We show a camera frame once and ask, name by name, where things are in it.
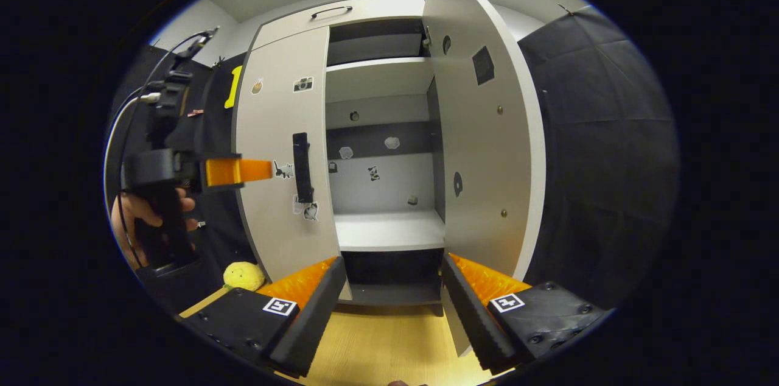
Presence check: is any black backdrop cloth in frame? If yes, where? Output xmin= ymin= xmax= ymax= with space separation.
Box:
xmin=103 ymin=5 xmax=679 ymax=314

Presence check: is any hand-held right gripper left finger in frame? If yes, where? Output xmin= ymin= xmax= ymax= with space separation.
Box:
xmin=181 ymin=256 xmax=347 ymax=377

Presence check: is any cabinet door with camera sticker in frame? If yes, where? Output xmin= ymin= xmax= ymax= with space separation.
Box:
xmin=234 ymin=26 xmax=352 ymax=301

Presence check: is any grey cabinet drawer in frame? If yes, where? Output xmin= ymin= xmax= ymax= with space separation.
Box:
xmin=251 ymin=0 xmax=427 ymax=51

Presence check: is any grey double-door shoe cabinet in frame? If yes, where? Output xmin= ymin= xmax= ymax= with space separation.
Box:
xmin=231 ymin=0 xmax=448 ymax=317

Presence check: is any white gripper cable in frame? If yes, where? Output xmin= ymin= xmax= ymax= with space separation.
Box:
xmin=102 ymin=91 xmax=162 ymax=253

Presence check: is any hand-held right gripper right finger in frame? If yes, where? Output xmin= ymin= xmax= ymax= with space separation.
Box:
xmin=440 ymin=253 xmax=615 ymax=374

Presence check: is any black door handle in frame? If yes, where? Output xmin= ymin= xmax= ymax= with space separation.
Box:
xmin=292 ymin=132 xmax=315 ymax=204

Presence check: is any white cabinet shelf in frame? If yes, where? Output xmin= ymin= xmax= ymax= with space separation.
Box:
xmin=326 ymin=57 xmax=434 ymax=104
xmin=334 ymin=209 xmax=446 ymax=251

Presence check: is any yellow plush toy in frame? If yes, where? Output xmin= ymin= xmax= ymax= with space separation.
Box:
xmin=223 ymin=261 xmax=267 ymax=292

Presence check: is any cabinet door with headphone sticker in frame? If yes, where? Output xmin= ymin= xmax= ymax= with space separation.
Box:
xmin=421 ymin=0 xmax=547 ymax=357

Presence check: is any black drawer handle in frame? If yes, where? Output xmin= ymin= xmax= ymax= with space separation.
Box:
xmin=310 ymin=5 xmax=354 ymax=19

